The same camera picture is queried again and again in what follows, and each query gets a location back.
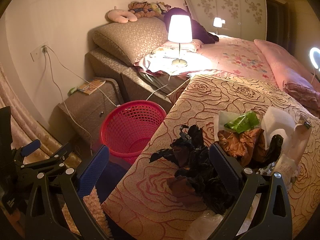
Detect brown wrapper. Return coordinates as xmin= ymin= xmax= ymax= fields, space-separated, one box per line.
xmin=217 ymin=128 xmax=267 ymax=167

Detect black plastic bag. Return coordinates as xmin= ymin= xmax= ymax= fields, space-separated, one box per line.
xmin=150 ymin=125 xmax=241 ymax=215

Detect white foam block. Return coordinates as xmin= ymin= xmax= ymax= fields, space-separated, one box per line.
xmin=261 ymin=106 xmax=296 ymax=152

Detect green snack wrapper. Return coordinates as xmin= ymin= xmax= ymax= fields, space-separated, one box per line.
xmin=224 ymin=111 xmax=260 ymax=133

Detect beige curtain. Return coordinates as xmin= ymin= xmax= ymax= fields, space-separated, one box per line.
xmin=1 ymin=67 xmax=70 ymax=164

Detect brown bedside cabinet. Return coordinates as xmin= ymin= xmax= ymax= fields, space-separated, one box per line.
xmin=58 ymin=77 xmax=124 ymax=144

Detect small book on cabinet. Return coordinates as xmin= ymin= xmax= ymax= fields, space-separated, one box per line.
xmin=77 ymin=79 xmax=106 ymax=95

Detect red plastic mesh basket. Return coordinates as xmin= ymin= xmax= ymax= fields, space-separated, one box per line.
xmin=99 ymin=100 xmax=167 ymax=165

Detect folded pink quilt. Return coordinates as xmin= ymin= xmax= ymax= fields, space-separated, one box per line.
xmin=254 ymin=39 xmax=319 ymax=112

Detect pink floral bed sheet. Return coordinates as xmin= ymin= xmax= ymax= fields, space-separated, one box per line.
xmin=134 ymin=35 xmax=277 ymax=86

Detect brown patterned headboard cushion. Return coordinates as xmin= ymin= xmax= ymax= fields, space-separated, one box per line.
xmin=92 ymin=17 xmax=168 ymax=66

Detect pink neck pillow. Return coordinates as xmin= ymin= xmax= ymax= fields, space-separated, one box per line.
xmin=107 ymin=9 xmax=138 ymax=23

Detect pink pillow under lamp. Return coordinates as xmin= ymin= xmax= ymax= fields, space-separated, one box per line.
xmin=152 ymin=39 xmax=204 ymax=55

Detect small distant lamp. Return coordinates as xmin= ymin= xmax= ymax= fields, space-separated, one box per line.
xmin=213 ymin=17 xmax=225 ymax=35

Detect brown plush toys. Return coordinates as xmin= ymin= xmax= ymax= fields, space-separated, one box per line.
xmin=128 ymin=1 xmax=171 ymax=19

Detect white shade table lamp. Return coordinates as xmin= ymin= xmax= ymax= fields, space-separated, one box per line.
xmin=168 ymin=15 xmax=193 ymax=67

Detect floral sliding wardrobe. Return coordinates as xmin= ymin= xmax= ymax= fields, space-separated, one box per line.
xmin=187 ymin=0 xmax=267 ymax=41

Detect wall power socket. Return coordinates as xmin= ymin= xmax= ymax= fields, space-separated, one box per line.
xmin=30 ymin=42 xmax=49 ymax=62

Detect white charger cable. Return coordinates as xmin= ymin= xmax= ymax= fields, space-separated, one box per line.
xmin=42 ymin=45 xmax=171 ymax=143

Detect white ring light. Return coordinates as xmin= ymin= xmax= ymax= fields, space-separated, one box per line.
xmin=309 ymin=47 xmax=320 ymax=70

